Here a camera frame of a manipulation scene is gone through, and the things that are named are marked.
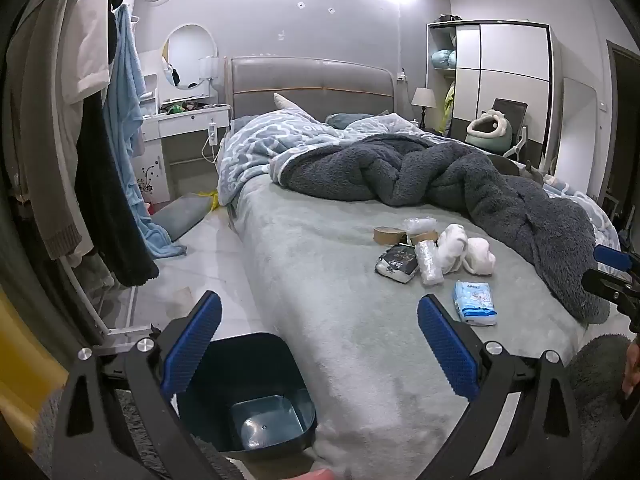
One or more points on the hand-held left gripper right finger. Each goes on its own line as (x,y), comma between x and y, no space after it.
(447,350)

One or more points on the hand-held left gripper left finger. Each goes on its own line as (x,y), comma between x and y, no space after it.
(192,345)

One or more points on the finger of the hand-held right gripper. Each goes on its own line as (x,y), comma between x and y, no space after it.
(612,257)
(607,285)

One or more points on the blue white tissue packet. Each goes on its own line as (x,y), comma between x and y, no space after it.
(475,302)

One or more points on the clear bubble wrap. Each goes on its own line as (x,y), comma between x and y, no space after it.
(429,262)

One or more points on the dark blue trash bin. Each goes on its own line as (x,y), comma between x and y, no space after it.
(260,410)

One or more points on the white sock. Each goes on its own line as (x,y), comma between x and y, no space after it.
(452,247)
(480,257)

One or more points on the black tissue packet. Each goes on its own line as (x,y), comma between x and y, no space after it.
(397,260)

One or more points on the clear plastic bag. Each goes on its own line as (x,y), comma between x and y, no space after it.
(420,225)

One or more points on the white clothes rack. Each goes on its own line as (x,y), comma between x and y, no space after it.
(117,331)

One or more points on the grey floor cushion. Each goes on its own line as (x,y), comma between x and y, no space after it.
(182,215)

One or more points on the dark door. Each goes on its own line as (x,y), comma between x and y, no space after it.
(622,125)

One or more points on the yellow cloth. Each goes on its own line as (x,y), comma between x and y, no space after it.
(212,200)

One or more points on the bed with grey headboard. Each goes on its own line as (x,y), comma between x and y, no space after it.
(320,270)

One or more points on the green cream cat bed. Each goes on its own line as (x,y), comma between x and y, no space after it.
(487,132)

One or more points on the dark office chair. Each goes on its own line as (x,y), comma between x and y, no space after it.
(515,110)

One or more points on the dark grey fluffy blanket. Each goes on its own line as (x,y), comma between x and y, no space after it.
(400,170)

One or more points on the white power strip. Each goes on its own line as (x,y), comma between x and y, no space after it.
(212,132)

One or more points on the blue patterned duvet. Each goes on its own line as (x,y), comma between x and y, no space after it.
(265,140)

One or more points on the white vanity desk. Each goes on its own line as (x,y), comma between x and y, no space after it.
(180,122)

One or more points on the white wardrobe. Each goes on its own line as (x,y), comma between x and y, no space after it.
(505,60)

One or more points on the yellow-green garment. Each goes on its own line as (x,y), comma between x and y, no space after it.
(449,102)

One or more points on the light blue towel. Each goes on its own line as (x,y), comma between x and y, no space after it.
(127,125)

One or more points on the green desk item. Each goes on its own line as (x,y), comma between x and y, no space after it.
(175,108)

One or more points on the bedside table lamp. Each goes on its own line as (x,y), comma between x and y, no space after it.
(423,97)

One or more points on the teal pillow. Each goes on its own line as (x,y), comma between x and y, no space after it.
(345,120)

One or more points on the cream pillow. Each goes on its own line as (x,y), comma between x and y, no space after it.
(286,101)

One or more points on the teal bags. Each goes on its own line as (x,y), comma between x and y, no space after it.
(442,57)

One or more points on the beige hanging coat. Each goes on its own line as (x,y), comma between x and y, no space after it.
(47,125)

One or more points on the white vanity lamp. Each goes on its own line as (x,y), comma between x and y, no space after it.
(208,67)

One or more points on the round mirror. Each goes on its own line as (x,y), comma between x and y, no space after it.
(187,55)

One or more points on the white hanging shirt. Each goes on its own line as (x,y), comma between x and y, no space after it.
(87,45)

